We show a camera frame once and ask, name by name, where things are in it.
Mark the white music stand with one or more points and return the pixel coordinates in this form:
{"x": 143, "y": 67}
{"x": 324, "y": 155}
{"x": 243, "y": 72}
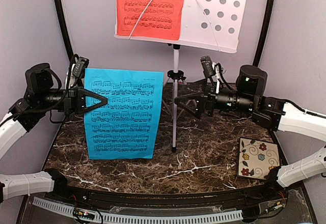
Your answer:
{"x": 208, "y": 24}

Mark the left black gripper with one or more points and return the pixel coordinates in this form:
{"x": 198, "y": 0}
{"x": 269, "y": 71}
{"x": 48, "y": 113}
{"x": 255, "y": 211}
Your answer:
{"x": 75, "y": 101}

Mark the right black frame post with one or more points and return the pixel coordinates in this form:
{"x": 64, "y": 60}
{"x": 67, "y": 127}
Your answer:
{"x": 264, "y": 30}

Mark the left black frame post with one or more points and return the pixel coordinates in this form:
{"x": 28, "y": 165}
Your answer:
{"x": 63, "y": 28}

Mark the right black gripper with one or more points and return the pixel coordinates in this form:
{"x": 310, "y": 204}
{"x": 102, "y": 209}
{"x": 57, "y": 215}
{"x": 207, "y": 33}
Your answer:
{"x": 209, "y": 100}

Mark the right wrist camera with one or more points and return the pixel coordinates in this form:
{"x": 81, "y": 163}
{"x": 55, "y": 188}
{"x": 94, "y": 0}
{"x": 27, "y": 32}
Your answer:
{"x": 212, "y": 73}

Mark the black frame post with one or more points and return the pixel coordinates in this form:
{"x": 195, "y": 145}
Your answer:
{"x": 63, "y": 28}
{"x": 264, "y": 30}

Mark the white slotted cable duct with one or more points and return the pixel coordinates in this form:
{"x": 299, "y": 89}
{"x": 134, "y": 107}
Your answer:
{"x": 140, "y": 215}

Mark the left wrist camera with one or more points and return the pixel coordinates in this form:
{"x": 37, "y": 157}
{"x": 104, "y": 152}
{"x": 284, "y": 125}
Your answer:
{"x": 76, "y": 71}

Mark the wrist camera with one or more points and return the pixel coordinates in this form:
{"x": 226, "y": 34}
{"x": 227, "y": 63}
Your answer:
{"x": 76, "y": 71}
{"x": 212, "y": 73}

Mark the red sheet music paper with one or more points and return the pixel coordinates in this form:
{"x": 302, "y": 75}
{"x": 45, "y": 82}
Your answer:
{"x": 158, "y": 19}

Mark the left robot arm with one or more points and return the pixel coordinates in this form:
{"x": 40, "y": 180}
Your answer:
{"x": 44, "y": 93}

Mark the blue sheet music paper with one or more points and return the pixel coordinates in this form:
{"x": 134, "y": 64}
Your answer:
{"x": 126, "y": 127}

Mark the floral ceramic tile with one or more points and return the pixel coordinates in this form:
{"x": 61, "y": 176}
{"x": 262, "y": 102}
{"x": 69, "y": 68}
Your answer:
{"x": 257, "y": 158}

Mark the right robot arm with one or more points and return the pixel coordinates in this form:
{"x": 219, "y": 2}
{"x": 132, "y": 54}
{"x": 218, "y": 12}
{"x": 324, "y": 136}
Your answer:
{"x": 267, "y": 112}

